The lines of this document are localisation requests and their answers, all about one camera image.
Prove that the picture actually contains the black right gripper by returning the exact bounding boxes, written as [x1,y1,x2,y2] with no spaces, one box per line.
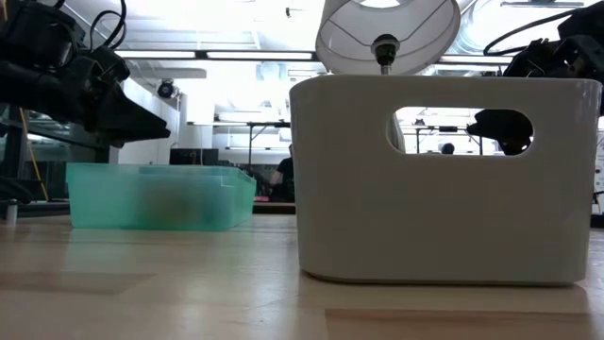
[465,33,604,157]

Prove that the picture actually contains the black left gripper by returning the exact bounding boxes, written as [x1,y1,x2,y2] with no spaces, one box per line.
[0,44,172,148]

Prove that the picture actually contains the green translucent plastic tray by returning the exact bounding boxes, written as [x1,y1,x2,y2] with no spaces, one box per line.
[65,162,258,232]

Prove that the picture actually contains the grey plastic bin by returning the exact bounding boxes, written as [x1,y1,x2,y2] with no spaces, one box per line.
[288,74,604,287]

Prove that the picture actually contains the black monitor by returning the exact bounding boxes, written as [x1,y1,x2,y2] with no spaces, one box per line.
[169,147,221,168]

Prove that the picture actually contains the long ceiling light strip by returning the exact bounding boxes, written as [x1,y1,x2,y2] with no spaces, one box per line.
[441,55,513,65]
[115,49,315,60]

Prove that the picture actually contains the table lamp white shade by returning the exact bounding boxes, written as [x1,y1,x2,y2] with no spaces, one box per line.
[314,0,461,76]

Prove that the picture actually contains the round black ceiling camera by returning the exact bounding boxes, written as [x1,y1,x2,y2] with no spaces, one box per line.
[157,78,177,100]

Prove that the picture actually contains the black frame background table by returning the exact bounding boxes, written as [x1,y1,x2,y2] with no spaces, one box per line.
[414,125,485,156]
[187,120,293,190]

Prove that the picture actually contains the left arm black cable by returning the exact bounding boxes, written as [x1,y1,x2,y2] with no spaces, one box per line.
[55,0,128,52]

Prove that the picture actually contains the yellow extension cable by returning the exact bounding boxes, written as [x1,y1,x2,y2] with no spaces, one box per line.
[18,107,51,202]

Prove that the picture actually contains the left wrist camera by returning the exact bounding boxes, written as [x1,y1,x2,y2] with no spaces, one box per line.
[0,0,87,72]

